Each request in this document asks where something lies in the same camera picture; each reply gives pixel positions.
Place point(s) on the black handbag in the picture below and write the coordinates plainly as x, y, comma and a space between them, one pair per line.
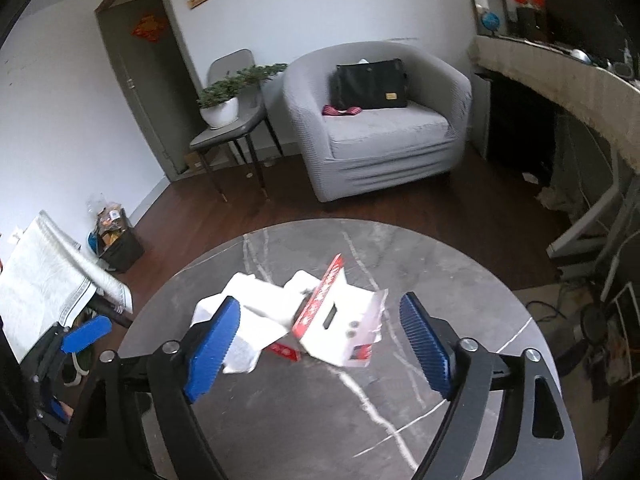
370, 86

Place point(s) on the small cardboard box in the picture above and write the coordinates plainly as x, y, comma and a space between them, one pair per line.
195, 161

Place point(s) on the small blue globe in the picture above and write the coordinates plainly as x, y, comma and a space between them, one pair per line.
489, 24

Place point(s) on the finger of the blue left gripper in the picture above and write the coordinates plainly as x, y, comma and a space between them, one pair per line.
85, 335

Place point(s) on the picture frame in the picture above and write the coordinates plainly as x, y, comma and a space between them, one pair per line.
498, 7

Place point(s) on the pink item on armchair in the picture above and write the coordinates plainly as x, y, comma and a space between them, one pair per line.
331, 111

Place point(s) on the grey armchair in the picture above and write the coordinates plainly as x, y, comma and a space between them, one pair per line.
352, 155

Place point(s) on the black monitor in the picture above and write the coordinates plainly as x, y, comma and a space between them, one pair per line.
587, 25

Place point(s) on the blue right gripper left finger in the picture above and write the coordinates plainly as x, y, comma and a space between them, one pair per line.
212, 341

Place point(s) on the grey door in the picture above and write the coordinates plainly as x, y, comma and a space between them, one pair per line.
155, 82

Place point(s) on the white green shoe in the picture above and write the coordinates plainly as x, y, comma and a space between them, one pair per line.
76, 367

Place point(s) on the black basket with snacks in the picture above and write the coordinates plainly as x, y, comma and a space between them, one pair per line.
114, 239

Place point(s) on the grey dining chair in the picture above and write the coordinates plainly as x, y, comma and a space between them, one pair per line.
253, 112

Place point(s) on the red fu door sticker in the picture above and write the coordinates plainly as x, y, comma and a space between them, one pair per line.
151, 27

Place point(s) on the potted green plant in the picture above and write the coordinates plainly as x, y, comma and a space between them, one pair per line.
219, 102

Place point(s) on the round grey marble table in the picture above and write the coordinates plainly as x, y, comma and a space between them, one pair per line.
321, 381

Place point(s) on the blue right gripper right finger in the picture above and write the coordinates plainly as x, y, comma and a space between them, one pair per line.
432, 341

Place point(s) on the white paper sheet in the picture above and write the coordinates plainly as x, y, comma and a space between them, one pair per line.
266, 315

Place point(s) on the beige fringed desk cloth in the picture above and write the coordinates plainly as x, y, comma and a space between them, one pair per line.
596, 97

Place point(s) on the white patterned tablecloth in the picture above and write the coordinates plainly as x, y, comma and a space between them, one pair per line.
46, 279

